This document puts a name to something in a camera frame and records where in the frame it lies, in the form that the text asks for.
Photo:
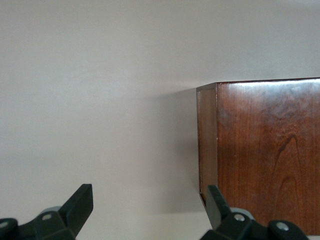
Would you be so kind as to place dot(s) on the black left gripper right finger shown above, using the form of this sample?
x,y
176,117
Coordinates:
x,y
217,210

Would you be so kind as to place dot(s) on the dark wooden drawer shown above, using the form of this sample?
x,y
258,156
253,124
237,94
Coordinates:
x,y
207,140

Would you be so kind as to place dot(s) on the dark red wooden cabinet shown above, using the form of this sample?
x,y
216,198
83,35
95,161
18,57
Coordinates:
x,y
270,150

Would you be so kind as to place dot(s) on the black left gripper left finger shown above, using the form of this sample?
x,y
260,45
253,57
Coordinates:
x,y
75,212

